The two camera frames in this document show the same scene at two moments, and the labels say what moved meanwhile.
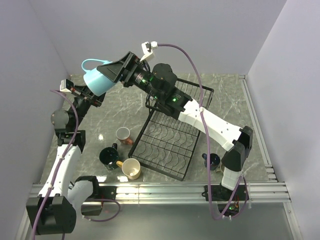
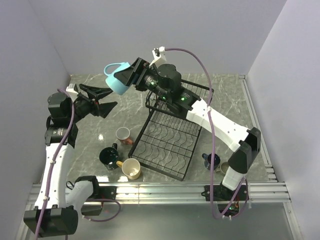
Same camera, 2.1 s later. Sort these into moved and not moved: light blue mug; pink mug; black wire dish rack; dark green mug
Moved: light blue mug
Not moved: dark green mug; pink mug; black wire dish rack
